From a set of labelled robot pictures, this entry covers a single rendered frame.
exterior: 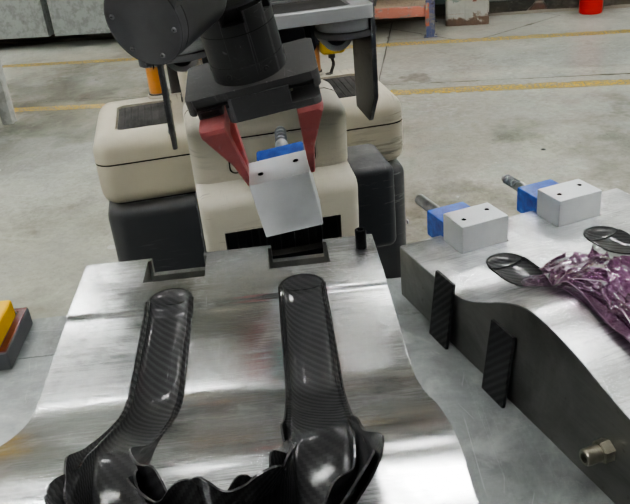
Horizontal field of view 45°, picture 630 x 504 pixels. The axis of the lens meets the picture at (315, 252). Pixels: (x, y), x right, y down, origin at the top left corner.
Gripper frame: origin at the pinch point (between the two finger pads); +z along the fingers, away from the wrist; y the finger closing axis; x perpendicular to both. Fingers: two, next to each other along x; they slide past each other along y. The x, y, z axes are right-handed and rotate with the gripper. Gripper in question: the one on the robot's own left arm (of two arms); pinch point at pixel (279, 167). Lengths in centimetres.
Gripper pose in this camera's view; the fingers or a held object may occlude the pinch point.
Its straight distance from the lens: 64.9
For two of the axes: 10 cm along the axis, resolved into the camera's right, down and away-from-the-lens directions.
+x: -0.9, -5.9, 8.0
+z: 2.2, 7.7, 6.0
